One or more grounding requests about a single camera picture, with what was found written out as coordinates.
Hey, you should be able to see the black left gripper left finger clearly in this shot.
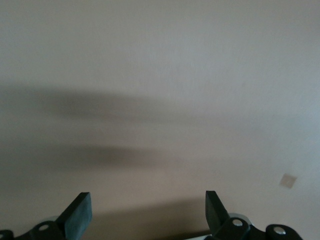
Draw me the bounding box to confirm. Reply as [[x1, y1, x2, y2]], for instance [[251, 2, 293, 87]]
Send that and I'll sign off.
[[23, 191, 93, 240]]

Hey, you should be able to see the small brown tape patch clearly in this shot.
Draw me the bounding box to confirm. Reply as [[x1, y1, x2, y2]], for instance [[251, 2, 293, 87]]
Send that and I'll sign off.
[[279, 173, 298, 190]]

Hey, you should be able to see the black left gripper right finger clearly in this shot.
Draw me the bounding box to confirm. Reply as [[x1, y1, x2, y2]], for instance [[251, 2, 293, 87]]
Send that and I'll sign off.
[[205, 190, 252, 240]]

